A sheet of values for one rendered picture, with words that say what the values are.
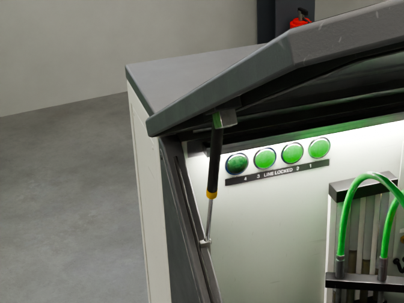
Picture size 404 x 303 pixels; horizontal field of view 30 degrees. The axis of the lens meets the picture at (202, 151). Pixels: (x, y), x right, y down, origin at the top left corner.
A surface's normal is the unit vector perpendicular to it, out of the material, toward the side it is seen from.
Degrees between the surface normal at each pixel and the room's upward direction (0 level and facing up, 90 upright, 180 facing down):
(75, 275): 0
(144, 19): 90
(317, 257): 90
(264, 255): 90
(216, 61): 0
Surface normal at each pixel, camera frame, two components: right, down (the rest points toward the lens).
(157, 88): -0.04, -0.88
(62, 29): 0.39, 0.42
